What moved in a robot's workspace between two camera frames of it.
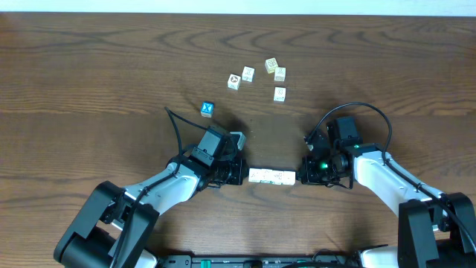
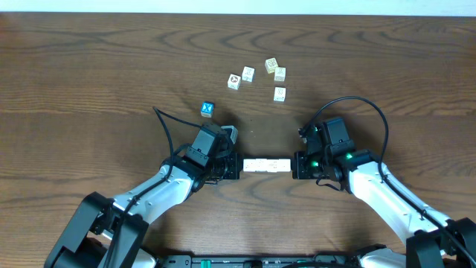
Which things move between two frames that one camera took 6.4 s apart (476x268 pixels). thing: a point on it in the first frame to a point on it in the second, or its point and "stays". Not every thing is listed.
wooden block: (289, 178) to (283, 165)
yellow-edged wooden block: (271, 65) stays
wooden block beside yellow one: (280, 74) stays
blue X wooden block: (207, 109) stays
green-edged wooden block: (277, 177) to (273, 165)
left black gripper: (241, 172) stays
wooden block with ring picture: (280, 94) stays
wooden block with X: (248, 74) stays
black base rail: (316, 260) stays
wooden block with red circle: (234, 81) stays
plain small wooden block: (254, 175) to (249, 165)
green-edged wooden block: (266, 176) to (261, 164)
